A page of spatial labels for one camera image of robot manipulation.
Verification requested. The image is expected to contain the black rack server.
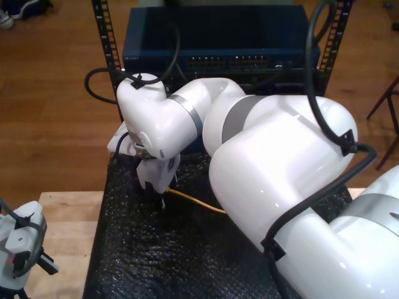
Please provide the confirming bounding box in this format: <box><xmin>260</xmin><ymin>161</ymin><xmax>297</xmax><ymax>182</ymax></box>
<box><xmin>161</xmin><ymin>70</ymin><xmax>319</xmax><ymax>97</ymax></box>

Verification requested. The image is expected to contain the black rack frame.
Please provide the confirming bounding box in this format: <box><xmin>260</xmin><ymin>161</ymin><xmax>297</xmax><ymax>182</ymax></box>
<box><xmin>91</xmin><ymin>0</ymin><xmax>355</xmax><ymax>124</ymax></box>

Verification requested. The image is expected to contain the white sneaker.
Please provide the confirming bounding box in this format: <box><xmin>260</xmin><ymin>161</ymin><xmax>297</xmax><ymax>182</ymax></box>
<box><xmin>0</xmin><ymin>9</ymin><xmax>15</xmax><ymax>31</ymax></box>

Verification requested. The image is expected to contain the blue network switch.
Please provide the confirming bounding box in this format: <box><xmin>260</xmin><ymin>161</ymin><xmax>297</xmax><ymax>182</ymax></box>
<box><xmin>122</xmin><ymin>6</ymin><xmax>322</xmax><ymax>74</ymax></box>

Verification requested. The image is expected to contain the yellow network cable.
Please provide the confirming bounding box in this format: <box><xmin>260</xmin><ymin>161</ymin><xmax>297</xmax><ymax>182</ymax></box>
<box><xmin>166</xmin><ymin>186</ymin><xmax>228</xmax><ymax>215</ymax></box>

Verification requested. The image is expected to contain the black bubble wrap mat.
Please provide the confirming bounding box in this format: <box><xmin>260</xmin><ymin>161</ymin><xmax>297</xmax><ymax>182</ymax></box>
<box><xmin>82</xmin><ymin>152</ymin><xmax>355</xmax><ymax>299</ymax></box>

